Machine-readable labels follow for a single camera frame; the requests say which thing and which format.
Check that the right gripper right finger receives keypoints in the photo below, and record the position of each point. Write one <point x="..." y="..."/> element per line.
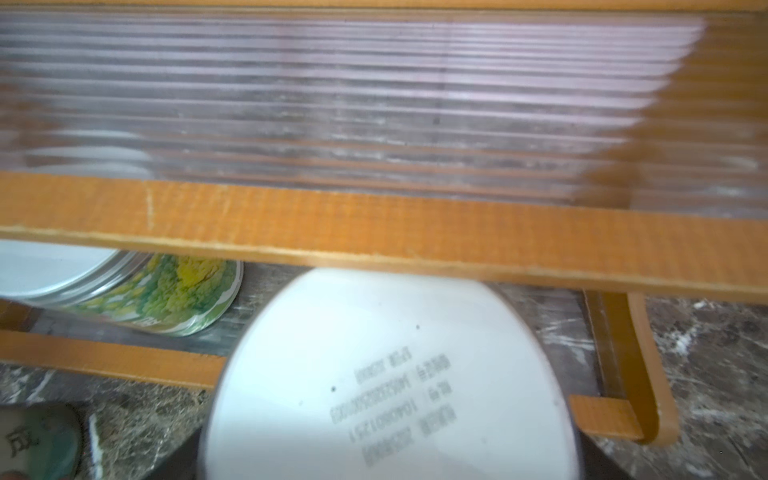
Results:
<point x="596" y="464"/>

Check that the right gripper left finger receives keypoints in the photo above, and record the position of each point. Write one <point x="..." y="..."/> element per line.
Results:
<point x="182" y="463"/>

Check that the tomato lid seed jar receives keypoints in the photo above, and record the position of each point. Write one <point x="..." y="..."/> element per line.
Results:
<point x="41" y="441"/>

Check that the green label white-lid jar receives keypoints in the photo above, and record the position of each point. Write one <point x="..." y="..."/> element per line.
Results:
<point x="165" y="294"/>

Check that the orange wooden three-tier shelf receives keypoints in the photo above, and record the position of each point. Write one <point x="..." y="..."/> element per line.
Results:
<point x="616" y="148"/>

